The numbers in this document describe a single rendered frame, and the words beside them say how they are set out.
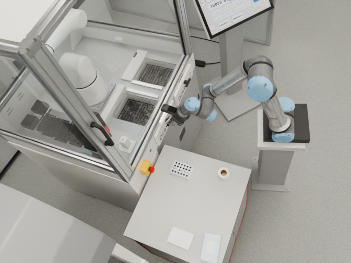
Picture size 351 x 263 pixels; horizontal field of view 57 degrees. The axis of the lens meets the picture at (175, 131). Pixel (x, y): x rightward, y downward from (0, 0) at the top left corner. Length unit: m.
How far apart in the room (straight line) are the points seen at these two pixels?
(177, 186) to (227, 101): 1.36
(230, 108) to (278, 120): 1.37
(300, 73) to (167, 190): 1.96
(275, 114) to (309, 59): 1.88
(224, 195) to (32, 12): 1.35
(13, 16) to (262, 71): 1.02
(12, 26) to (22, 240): 0.67
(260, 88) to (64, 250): 1.02
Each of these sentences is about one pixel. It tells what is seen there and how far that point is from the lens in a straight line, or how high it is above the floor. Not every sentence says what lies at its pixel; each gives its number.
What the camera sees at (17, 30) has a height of 1.97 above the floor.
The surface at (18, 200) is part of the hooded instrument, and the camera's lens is 1.10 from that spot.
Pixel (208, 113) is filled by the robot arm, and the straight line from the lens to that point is 1.77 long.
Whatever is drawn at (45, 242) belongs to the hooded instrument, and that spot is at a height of 1.67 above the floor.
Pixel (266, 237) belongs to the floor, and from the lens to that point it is 2.66.
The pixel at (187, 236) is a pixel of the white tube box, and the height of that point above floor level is 0.81.
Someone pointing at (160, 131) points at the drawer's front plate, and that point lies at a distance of 2.00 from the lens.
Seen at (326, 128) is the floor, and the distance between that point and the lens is 3.09.
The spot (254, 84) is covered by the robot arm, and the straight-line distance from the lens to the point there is 1.50.
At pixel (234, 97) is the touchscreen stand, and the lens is 3.14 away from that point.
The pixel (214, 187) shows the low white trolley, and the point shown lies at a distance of 1.95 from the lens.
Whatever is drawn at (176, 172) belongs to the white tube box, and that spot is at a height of 0.80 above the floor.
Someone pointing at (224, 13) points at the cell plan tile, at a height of 1.05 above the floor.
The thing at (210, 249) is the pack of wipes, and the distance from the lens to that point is 1.82.
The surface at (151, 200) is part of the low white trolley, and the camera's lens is 1.99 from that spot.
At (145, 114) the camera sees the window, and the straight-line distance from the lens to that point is 1.84.
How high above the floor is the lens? 2.59
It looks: 59 degrees down
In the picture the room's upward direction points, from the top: 19 degrees counter-clockwise
